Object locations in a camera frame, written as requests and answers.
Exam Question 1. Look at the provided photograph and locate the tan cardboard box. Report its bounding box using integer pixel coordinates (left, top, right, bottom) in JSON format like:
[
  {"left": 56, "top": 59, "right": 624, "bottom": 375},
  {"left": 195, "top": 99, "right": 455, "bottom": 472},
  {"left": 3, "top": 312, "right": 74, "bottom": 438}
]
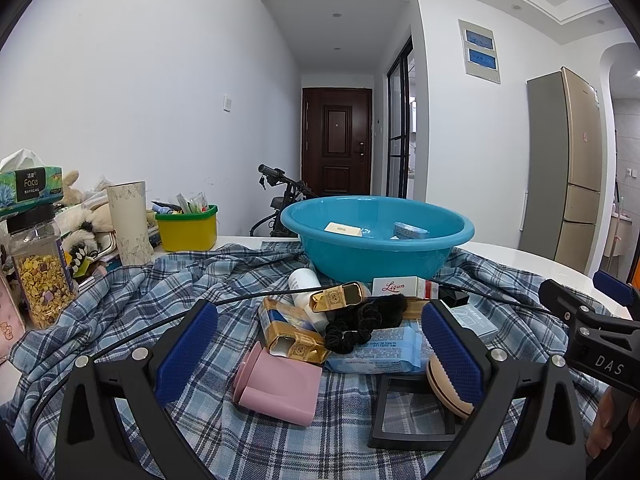
[{"left": 402, "top": 297, "right": 432, "bottom": 322}]

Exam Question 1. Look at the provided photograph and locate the white and red box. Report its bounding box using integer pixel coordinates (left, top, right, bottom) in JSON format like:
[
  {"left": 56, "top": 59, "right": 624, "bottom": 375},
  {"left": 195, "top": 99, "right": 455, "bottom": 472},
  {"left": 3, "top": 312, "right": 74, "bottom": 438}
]
[{"left": 372, "top": 276, "right": 441, "bottom": 301}]

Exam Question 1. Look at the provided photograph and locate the person's right hand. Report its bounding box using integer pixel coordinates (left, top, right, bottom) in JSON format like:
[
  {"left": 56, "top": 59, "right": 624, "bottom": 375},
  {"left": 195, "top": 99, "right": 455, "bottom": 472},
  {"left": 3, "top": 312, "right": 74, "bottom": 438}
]
[{"left": 585, "top": 389, "right": 626, "bottom": 461}]

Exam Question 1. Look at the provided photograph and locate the green tissue box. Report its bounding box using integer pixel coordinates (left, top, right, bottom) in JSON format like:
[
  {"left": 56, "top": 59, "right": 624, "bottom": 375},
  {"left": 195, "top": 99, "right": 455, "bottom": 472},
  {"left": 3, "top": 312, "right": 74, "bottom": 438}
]
[{"left": 0, "top": 149, "right": 65, "bottom": 211}]

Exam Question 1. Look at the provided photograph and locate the flat cream box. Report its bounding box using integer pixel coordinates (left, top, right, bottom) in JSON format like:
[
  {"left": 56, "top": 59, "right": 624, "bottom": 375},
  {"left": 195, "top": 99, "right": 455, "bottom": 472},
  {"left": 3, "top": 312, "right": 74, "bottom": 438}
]
[{"left": 324, "top": 221, "right": 364, "bottom": 237}]

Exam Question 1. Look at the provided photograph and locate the dark brown door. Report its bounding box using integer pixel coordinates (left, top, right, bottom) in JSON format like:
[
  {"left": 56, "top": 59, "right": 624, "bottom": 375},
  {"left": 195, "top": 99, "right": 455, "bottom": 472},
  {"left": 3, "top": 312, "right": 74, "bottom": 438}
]
[{"left": 301, "top": 87, "right": 373, "bottom": 198}]

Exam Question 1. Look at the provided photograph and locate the beige paper tube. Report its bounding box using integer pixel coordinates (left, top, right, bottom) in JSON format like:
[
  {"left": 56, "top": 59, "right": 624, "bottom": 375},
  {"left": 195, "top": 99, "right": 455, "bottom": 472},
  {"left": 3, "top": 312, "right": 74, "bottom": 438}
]
[{"left": 106, "top": 180, "right": 155, "bottom": 267}]

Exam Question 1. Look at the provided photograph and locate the blue plastic basin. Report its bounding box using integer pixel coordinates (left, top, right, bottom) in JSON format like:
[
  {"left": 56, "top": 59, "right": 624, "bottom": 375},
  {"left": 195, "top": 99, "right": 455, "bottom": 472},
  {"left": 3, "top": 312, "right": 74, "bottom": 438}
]
[{"left": 280, "top": 196, "right": 476, "bottom": 283}]

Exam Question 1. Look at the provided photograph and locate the white plastic bottle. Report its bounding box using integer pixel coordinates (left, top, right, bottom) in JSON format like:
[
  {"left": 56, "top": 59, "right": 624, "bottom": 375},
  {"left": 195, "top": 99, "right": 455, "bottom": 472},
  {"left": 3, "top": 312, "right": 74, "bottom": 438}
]
[{"left": 288, "top": 268, "right": 331, "bottom": 328}]

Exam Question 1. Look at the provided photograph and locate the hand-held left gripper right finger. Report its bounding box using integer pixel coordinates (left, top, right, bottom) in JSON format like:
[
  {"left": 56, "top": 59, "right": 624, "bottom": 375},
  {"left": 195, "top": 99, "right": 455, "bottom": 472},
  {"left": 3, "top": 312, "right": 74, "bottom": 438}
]
[{"left": 421, "top": 300, "right": 587, "bottom": 480}]

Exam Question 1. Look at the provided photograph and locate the gold refrigerator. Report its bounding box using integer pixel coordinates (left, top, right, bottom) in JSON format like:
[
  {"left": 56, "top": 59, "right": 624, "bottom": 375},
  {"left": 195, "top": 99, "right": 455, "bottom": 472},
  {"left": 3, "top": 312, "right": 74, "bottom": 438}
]
[{"left": 518, "top": 66, "right": 603, "bottom": 275}]

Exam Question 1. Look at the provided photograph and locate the wall panel with blue labels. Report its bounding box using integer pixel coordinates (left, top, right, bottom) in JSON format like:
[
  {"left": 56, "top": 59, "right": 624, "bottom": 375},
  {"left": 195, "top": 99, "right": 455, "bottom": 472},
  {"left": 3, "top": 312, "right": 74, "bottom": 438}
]
[{"left": 458, "top": 19, "right": 502, "bottom": 83}]

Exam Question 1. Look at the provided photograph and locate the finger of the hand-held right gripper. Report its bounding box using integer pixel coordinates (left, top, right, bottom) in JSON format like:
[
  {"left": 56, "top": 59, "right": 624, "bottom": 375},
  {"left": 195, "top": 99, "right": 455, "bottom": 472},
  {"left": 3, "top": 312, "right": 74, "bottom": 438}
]
[
  {"left": 539, "top": 278, "right": 609, "bottom": 334},
  {"left": 594, "top": 269, "right": 640, "bottom": 322}
]

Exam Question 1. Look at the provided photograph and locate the black scrunchie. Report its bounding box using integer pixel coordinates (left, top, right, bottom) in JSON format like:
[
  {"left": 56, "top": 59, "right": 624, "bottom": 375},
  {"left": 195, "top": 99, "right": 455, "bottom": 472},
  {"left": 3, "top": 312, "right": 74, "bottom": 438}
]
[{"left": 325, "top": 294, "right": 408, "bottom": 356}]

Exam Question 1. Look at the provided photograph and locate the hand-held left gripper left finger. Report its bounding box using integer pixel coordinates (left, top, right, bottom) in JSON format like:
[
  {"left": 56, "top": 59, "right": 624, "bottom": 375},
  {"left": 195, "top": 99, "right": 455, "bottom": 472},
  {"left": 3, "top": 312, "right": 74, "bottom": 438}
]
[{"left": 54, "top": 299, "right": 221, "bottom": 480}]

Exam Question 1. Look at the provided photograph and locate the yellow green-rimmed container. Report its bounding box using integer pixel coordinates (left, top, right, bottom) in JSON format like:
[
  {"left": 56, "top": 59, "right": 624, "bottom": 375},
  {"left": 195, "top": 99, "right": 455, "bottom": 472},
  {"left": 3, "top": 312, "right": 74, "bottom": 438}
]
[{"left": 155, "top": 204, "right": 219, "bottom": 253}]

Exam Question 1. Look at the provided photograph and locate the pale blue white box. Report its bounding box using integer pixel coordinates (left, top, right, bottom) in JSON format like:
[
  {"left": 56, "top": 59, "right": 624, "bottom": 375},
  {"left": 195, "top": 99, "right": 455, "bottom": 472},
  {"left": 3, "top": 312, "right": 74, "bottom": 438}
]
[{"left": 440, "top": 302, "right": 500, "bottom": 345}]

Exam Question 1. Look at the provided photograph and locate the pink case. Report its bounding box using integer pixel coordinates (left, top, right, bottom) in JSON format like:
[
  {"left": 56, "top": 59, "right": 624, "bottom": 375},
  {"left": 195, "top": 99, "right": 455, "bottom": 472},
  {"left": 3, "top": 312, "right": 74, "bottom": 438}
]
[{"left": 232, "top": 342, "right": 323, "bottom": 427}]

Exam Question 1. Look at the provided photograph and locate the pink printed pouch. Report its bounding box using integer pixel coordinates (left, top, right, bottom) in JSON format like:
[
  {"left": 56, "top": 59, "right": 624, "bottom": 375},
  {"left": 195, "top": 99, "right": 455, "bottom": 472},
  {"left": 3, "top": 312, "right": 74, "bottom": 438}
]
[{"left": 0, "top": 270, "right": 27, "bottom": 363}]

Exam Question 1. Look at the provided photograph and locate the bunch of small packets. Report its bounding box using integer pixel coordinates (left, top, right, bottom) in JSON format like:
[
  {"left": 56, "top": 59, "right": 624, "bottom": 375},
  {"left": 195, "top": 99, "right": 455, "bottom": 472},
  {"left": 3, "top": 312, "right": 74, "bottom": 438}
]
[{"left": 150, "top": 192, "right": 211, "bottom": 216}]

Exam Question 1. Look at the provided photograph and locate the small gold box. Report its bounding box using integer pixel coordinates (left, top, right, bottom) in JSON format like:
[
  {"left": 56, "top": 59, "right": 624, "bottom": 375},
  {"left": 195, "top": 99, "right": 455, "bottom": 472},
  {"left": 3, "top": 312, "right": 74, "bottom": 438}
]
[{"left": 309, "top": 282, "right": 372, "bottom": 315}]

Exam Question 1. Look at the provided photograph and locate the small black box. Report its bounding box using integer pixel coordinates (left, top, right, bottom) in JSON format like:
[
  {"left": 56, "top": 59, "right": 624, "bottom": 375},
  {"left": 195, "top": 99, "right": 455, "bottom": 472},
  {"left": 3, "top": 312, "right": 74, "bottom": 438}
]
[{"left": 437, "top": 285, "right": 471, "bottom": 308}]

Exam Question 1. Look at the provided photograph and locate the light blue wipes packet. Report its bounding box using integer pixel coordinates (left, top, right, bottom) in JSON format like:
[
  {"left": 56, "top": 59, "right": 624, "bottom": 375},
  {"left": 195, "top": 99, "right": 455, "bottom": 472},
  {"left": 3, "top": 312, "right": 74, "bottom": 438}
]
[{"left": 325, "top": 324, "right": 436, "bottom": 375}]

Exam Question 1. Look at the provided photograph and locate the black bicycle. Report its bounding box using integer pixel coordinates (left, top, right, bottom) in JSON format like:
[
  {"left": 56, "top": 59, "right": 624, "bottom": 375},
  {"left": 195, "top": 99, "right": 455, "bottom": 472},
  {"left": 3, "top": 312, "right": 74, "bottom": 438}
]
[{"left": 250, "top": 164, "right": 321, "bottom": 238}]

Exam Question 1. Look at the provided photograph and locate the black framed glass door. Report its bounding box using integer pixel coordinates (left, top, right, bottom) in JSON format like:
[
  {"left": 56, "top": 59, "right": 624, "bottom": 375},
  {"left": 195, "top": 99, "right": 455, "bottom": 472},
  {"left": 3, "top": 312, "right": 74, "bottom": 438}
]
[{"left": 386, "top": 36, "right": 415, "bottom": 200}]

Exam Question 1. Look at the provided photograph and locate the black square frame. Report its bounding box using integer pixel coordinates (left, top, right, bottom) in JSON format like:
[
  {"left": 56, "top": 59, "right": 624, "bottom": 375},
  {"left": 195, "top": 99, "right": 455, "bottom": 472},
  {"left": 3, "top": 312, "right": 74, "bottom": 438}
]
[{"left": 367, "top": 372, "right": 466, "bottom": 453}]

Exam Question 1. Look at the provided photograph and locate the blue plaid cloth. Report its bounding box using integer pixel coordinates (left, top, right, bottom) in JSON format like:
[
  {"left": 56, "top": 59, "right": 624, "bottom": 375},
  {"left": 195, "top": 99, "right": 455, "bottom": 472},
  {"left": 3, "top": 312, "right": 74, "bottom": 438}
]
[{"left": 0, "top": 240, "right": 576, "bottom": 480}]

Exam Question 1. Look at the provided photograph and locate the blue white packet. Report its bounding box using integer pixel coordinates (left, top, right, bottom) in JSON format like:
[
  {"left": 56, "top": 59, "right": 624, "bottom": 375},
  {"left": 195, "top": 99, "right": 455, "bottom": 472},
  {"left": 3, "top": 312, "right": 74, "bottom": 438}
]
[{"left": 391, "top": 221, "right": 430, "bottom": 241}]

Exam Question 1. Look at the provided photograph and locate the cereal jar with black lid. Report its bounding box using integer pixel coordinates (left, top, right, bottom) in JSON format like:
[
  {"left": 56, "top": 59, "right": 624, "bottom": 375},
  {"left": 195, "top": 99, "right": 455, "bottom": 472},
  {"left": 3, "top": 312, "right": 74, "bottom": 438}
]
[{"left": 7, "top": 205, "right": 80, "bottom": 330}]

